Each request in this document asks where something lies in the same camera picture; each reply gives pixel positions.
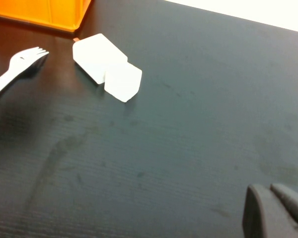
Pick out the orange plastic cutlery holder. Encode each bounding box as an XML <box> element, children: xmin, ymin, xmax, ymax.
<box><xmin>0</xmin><ymin>0</ymin><xmax>93</xmax><ymax>33</ymax></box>

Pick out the white cube block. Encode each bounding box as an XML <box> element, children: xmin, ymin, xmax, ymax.
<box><xmin>104</xmin><ymin>63</ymin><xmax>143</xmax><ymax>103</ymax></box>

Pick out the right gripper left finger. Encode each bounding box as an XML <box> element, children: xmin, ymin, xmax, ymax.
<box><xmin>242</xmin><ymin>183</ymin><xmax>298</xmax><ymax>238</ymax></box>

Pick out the white USB wall charger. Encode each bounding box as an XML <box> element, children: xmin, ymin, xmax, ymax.
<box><xmin>72</xmin><ymin>33</ymin><xmax>129</xmax><ymax>85</ymax></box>

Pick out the pale blue plastic fork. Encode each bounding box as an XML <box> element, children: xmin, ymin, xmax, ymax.
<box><xmin>0</xmin><ymin>47</ymin><xmax>50</xmax><ymax>103</ymax></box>

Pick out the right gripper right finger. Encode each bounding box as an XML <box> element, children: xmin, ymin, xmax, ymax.
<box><xmin>270</xmin><ymin>183</ymin><xmax>298</xmax><ymax>233</ymax></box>

